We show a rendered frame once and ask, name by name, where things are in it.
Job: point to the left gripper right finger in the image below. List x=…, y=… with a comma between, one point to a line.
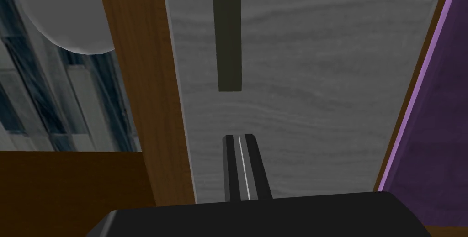
x=256, y=171

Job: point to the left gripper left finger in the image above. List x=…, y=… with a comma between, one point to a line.
x=233, y=171

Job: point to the grey wooden cupboard door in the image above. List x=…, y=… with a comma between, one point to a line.
x=310, y=83

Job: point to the brown wooden cupboard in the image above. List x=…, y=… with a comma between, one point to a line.
x=146, y=83

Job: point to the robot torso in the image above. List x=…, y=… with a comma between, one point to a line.
x=69, y=10

